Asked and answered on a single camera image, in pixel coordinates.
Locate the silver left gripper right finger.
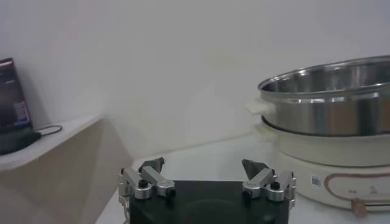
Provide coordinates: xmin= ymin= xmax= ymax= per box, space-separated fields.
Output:
xmin=241 ymin=158 xmax=297 ymax=202

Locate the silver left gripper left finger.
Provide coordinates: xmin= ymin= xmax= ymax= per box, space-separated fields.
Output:
xmin=118 ymin=156 xmax=177 ymax=200

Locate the stainless steel steamer basket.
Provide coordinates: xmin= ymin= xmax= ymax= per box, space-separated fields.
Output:
xmin=243 ymin=55 xmax=390 ymax=137

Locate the cream electric cooker base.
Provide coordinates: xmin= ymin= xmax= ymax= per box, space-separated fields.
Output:
xmin=254 ymin=120 xmax=390 ymax=219

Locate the white side table with pouch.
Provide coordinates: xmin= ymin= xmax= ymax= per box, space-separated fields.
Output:
xmin=0 ymin=114 xmax=135 ymax=224

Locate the dark screen device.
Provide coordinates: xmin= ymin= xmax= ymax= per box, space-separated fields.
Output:
xmin=0 ymin=57 xmax=34 ymax=133

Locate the thin black looped cable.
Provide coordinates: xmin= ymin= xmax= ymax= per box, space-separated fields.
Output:
xmin=35 ymin=124 xmax=63 ymax=136

